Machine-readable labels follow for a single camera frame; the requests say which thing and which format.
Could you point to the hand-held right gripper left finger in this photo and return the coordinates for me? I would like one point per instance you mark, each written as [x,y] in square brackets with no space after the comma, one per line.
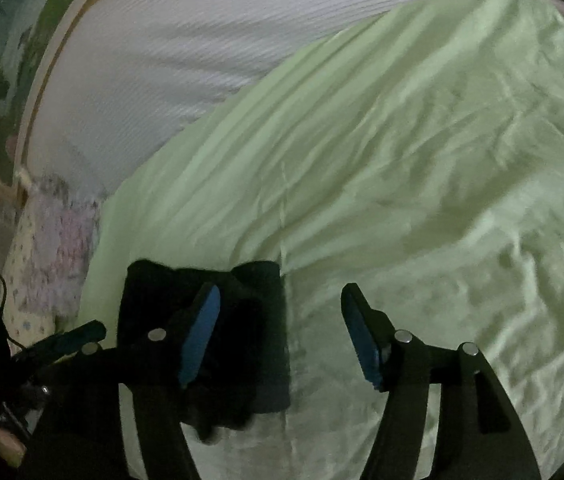
[202,335]

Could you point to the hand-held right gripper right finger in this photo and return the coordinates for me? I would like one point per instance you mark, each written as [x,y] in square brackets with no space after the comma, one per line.
[361,340]

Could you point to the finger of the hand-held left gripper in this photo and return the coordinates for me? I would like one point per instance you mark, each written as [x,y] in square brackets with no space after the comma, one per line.
[67,337]

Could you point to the black pants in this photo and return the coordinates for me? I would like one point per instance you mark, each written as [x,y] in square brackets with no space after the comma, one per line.
[257,360]

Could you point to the person's left hand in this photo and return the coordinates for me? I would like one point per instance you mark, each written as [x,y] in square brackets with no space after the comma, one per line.
[9,445]

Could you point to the floral pillow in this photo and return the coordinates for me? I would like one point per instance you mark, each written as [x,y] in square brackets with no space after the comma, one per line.
[57,260]

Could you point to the light green bed sheet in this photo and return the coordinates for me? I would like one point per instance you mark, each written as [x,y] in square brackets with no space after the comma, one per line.
[411,160]

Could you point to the white striped mattress cover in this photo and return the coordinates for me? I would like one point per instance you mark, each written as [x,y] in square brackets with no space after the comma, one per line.
[187,35]

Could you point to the wooden bed frame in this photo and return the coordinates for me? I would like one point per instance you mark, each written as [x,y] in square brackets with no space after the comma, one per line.
[62,60]

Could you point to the green printed wall poster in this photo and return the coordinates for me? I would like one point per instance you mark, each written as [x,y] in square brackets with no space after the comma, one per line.
[7,60]

